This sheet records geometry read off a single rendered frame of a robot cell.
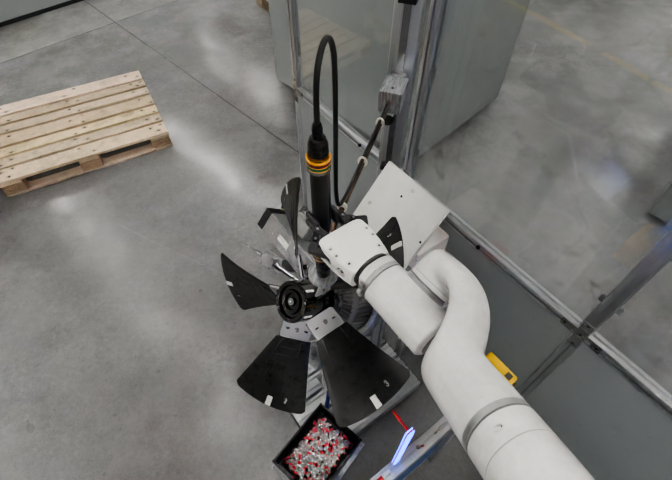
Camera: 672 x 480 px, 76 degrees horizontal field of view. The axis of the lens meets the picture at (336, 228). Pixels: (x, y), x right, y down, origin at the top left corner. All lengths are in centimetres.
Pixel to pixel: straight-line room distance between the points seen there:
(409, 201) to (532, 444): 93
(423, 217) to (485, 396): 82
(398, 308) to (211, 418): 184
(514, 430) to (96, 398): 238
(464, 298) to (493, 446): 20
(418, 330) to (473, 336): 10
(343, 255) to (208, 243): 227
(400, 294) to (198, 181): 281
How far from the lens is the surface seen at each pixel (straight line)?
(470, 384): 56
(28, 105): 451
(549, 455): 50
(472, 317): 63
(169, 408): 252
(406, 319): 70
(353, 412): 119
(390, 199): 136
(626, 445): 192
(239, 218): 307
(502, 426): 52
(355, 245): 77
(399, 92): 133
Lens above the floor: 228
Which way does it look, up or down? 51 degrees down
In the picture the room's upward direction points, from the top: straight up
